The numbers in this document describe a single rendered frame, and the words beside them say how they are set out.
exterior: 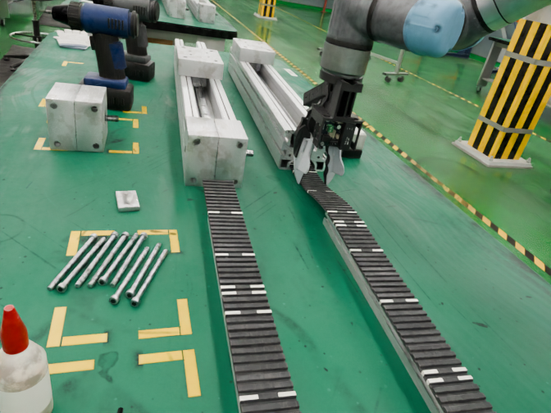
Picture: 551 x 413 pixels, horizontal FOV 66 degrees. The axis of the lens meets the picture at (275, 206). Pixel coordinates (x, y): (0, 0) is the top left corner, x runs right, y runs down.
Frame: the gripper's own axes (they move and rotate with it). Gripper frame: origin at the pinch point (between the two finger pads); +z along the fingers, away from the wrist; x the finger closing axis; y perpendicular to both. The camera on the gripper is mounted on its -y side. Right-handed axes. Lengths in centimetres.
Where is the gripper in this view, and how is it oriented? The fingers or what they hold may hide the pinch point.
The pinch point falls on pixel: (312, 176)
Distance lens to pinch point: 81.2
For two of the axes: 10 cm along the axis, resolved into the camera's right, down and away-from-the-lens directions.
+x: 9.6, 0.3, 2.8
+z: -1.7, 8.6, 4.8
